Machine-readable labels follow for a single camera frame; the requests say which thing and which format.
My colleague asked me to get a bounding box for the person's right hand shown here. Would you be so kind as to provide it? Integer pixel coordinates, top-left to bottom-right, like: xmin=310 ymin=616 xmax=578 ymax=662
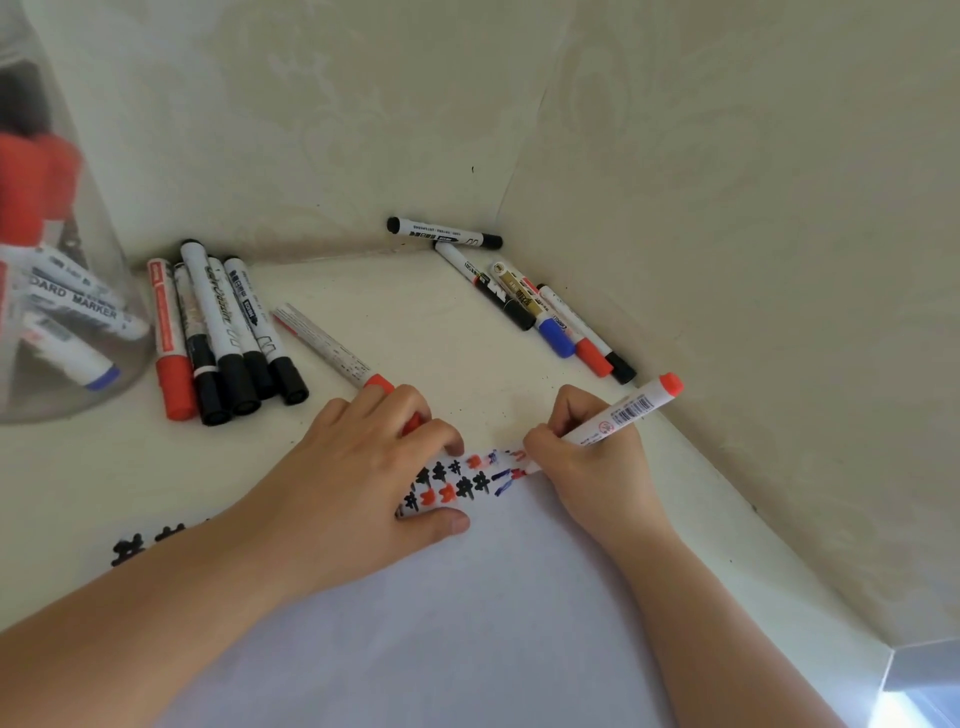
xmin=522 ymin=384 xmax=676 ymax=560

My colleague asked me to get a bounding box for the person's left hand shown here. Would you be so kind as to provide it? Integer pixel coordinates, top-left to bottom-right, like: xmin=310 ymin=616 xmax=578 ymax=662
xmin=224 ymin=383 xmax=472 ymax=601

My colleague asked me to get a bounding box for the red-ended white marker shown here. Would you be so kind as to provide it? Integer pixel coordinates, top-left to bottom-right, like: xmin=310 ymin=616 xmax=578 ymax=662
xmin=517 ymin=372 xmax=685 ymax=478

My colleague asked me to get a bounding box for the worn white black-ended marker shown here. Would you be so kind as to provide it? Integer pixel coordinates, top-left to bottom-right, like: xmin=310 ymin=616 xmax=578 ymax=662
xmin=172 ymin=262 xmax=234 ymax=427

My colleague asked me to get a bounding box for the long white black-cap marker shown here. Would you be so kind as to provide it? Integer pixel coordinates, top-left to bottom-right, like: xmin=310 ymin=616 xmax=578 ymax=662
xmin=0 ymin=63 xmax=50 ymax=140
xmin=179 ymin=239 xmax=262 ymax=418
xmin=223 ymin=257 xmax=310 ymax=406
xmin=536 ymin=283 xmax=639 ymax=386

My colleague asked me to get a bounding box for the white paper sheet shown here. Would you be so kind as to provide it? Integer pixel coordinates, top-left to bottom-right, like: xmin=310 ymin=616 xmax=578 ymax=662
xmin=108 ymin=446 xmax=673 ymax=728

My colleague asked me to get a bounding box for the white marker chunky black cap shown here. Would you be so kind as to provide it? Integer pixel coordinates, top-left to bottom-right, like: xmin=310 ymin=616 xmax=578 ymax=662
xmin=206 ymin=257 xmax=277 ymax=401
xmin=22 ymin=271 xmax=151 ymax=341

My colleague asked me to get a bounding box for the black cap bold print marker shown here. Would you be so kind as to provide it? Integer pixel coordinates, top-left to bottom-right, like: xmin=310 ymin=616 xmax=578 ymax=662
xmin=433 ymin=241 xmax=538 ymax=333

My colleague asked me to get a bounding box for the short white black-cap marker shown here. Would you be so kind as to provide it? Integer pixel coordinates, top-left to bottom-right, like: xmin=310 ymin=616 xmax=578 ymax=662
xmin=386 ymin=216 xmax=505 ymax=251

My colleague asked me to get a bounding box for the transparent plastic jar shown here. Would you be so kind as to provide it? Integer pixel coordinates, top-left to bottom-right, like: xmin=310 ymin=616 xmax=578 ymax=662
xmin=0 ymin=0 xmax=157 ymax=425

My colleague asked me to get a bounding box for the red cap grey label marker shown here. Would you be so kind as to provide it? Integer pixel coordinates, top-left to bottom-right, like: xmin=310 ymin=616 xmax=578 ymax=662
xmin=37 ymin=134 xmax=82 ymax=226

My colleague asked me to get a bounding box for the person's left forearm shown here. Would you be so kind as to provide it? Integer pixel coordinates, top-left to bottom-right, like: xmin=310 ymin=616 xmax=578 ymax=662
xmin=0 ymin=509 xmax=290 ymax=728

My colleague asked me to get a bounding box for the person's right forearm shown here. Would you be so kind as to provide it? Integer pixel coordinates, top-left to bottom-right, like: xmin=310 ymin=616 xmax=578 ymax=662
xmin=614 ymin=517 xmax=849 ymax=728

